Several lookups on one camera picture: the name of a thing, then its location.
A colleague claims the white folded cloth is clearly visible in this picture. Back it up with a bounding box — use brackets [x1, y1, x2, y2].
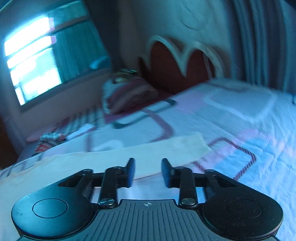
[66, 123, 96, 141]

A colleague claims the patterned white pink bedsheet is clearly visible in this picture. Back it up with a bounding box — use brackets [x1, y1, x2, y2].
[1, 79, 295, 240]

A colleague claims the window with frame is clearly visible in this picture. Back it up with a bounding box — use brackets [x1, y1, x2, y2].
[4, 1, 111, 106]

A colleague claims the striped pillow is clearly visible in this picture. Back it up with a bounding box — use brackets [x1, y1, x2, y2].
[102, 77, 159, 115]

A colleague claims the red white headboard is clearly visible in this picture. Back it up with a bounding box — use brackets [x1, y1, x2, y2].
[138, 35, 225, 94]

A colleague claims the gold dark item on pillow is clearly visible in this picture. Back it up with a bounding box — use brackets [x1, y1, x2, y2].
[112, 68, 138, 84]

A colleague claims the striped red black cloth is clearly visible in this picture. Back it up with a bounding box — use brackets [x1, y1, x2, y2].
[34, 132, 66, 155]

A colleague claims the grey right curtain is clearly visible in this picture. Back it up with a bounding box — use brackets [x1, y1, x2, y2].
[232, 1, 295, 94]

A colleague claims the cream peach garment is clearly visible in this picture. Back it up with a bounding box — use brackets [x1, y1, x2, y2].
[1, 133, 211, 186]

